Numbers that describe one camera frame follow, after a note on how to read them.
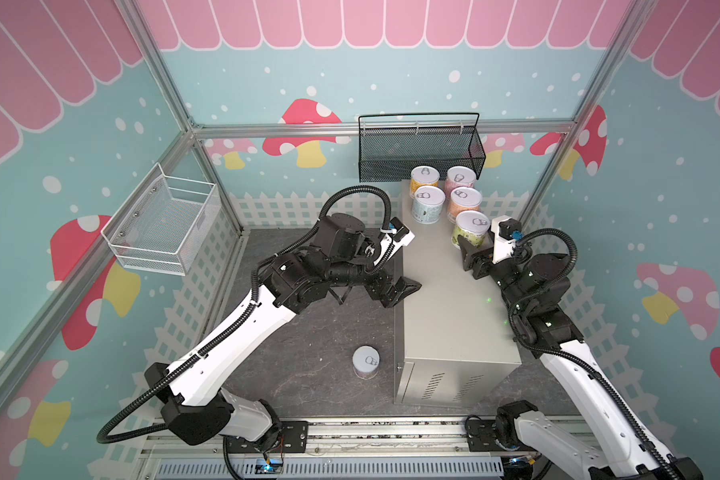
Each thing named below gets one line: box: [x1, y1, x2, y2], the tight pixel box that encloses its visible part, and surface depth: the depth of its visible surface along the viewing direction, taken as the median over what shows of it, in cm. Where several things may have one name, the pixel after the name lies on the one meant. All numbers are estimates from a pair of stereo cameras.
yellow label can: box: [410, 165, 440, 199], surface depth 79 cm
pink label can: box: [444, 166, 477, 200], surface depth 77 cm
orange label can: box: [447, 186, 483, 223], surface depth 73 cm
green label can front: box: [451, 210, 491, 249], surface depth 67 cm
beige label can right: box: [352, 345, 381, 380], surface depth 83 cm
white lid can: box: [412, 185, 446, 224], surface depth 73 cm
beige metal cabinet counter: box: [394, 180, 522, 408], surface depth 65 cm
